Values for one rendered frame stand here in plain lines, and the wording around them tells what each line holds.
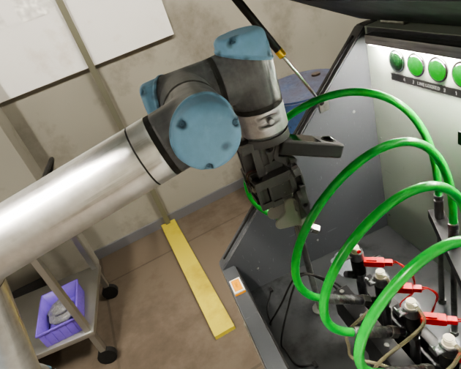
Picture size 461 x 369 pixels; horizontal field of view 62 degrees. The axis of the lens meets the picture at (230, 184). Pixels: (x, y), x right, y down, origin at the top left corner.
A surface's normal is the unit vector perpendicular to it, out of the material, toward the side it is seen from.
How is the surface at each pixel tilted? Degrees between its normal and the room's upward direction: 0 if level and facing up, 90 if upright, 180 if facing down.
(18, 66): 90
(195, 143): 90
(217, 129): 90
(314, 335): 0
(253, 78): 90
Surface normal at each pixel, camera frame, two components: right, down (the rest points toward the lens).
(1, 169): 0.38, 0.38
